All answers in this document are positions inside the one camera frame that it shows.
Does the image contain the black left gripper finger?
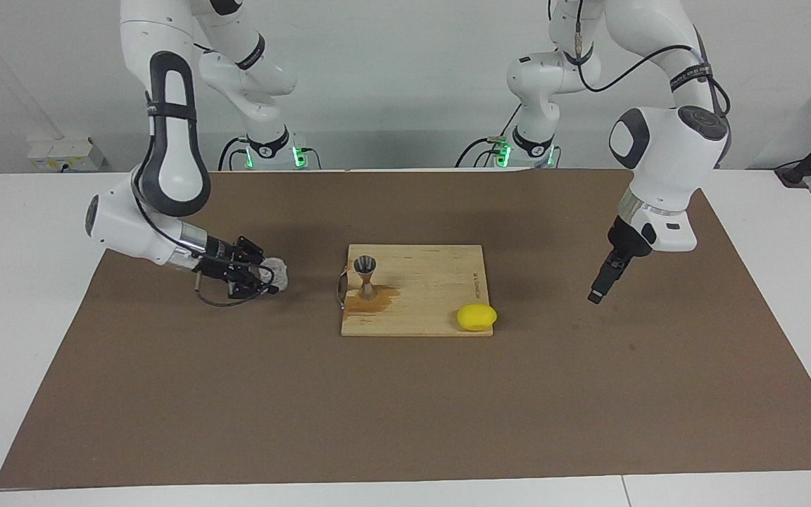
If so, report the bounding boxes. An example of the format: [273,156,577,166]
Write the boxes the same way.
[587,259,624,305]

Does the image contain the yellow lemon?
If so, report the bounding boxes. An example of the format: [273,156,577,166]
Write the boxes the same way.
[456,303,498,332]

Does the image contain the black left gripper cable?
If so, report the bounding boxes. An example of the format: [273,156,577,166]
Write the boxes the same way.
[550,0,732,120]

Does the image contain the black left base cable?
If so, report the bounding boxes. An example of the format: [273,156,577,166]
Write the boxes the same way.
[455,104,523,168]

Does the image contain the white power strip box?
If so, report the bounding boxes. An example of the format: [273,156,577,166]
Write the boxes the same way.
[27,137,106,172]

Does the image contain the steel double jigger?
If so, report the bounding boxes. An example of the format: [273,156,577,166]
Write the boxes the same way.
[353,256,379,301]

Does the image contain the small clear glass cup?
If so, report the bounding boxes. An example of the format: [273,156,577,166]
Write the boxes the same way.
[259,257,290,294]

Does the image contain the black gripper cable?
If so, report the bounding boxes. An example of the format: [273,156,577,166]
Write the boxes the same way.
[550,0,732,120]
[194,268,284,308]

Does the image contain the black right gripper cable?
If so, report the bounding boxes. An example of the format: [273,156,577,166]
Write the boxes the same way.
[194,268,284,308]

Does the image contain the brown table mat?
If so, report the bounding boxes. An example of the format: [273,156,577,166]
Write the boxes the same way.
[0,169,811,489]

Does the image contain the wooden cutting board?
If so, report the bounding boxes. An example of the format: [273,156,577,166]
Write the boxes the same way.
[337,244,494,337]

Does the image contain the black right base cable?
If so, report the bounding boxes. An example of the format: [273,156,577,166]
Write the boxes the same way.
[218,136,251,172]

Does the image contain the black base cable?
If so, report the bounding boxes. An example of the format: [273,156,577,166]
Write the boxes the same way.
[218,136,251,172]
[455,104,523,168]

